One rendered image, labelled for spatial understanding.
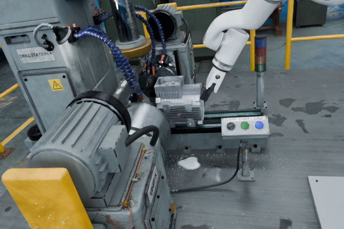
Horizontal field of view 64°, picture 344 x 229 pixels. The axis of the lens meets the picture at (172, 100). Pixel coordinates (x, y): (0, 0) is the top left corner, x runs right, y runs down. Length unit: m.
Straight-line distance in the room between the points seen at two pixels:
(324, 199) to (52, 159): 0.91
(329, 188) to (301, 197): 0.11
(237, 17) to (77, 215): 0.77
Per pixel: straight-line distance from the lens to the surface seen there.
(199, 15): 4.26
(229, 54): 1.09
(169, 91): 1.23
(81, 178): 0.63
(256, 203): 1.14
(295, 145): 1.40
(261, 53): 1.50
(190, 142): 1.35
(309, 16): 5.82
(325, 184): 1.21
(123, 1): 1.15
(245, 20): 0.99
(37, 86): 1.28
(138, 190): 0.72
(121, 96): 1.23
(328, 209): 1.13
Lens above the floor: 1.67
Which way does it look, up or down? 29 degrees down
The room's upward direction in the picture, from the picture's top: 10 degrees counter-clockwise
